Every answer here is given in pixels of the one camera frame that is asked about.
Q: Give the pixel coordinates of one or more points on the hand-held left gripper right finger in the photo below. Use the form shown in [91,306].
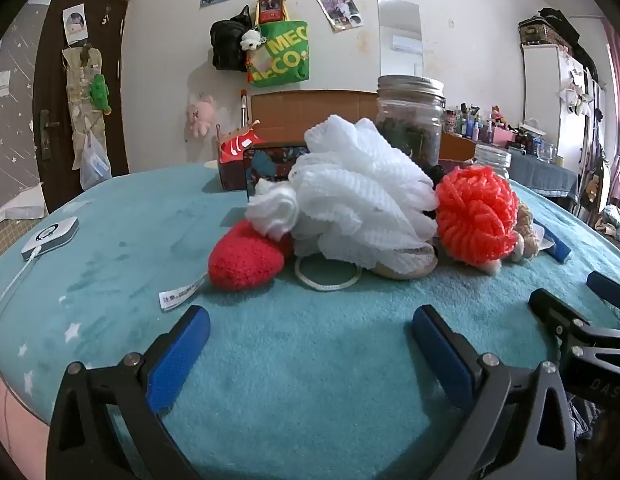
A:
[440,360]

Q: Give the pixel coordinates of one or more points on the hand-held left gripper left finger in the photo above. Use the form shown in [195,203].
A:
[177,357]

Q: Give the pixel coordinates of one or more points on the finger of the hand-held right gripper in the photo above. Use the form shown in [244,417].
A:
[555,310]
[610,287]

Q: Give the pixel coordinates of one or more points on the round beige powder puff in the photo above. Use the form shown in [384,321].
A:
[410,266]

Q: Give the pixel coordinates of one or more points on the red knitted pouch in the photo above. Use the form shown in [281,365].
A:
[244,260]

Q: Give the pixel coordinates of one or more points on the small white mesh puff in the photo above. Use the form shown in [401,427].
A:
[272,207]

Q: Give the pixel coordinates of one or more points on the black scrunchie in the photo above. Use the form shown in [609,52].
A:
[435,176]

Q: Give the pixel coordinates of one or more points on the large white bath loofah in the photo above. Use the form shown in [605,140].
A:
[360,195]

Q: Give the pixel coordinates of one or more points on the red cardboard shoe box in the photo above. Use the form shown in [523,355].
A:
[310,110]

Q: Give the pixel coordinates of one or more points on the teal star blanket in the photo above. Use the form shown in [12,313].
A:
[290,360]

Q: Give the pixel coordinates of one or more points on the table with grey cloth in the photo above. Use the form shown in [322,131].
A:
[545,175]

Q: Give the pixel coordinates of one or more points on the glass jar with cork lid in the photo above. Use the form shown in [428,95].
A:
[492,157]

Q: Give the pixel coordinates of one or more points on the pink bed sheet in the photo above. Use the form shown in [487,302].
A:
[14,435]

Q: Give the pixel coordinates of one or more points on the white cabinet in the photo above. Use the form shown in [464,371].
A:
[545,100]

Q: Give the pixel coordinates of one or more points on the row of cosmetic bottles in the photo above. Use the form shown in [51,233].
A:
[470,125]

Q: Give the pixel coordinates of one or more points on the clear plastic bag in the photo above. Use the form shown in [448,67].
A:
[94,165]

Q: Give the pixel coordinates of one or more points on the dark floral pouch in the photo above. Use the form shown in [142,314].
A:
[275,160]

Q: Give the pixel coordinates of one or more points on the glass jar with dark contents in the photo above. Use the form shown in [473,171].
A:
[410,125]

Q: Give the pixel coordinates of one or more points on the pink bunny plush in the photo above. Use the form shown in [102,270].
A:
[202,115]

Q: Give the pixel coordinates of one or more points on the dark bags on cabinet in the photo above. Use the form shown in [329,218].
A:
[542,30]

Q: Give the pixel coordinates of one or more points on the green plush toy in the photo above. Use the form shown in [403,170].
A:
[99,92]

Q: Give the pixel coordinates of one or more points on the beige hanging door organizer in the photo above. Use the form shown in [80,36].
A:
[79,90]

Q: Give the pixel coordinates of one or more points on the dark brown door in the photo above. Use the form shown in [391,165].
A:
[47,70]

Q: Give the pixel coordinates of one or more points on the black bag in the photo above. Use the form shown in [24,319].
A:
[228,45]

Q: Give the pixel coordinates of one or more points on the green tote bag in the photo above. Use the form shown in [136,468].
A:
[285,55]

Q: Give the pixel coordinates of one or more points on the white panda plush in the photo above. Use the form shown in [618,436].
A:
[251,40]

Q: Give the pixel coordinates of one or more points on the photo on door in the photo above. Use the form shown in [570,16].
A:
[74,22]

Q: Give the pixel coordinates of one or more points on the wall mirror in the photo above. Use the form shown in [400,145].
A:
[400,25]

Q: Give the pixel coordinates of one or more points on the red photo frame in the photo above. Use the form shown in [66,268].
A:
[270,10]

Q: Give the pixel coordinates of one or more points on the photo wall poster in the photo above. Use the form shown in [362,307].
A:
[340,12]

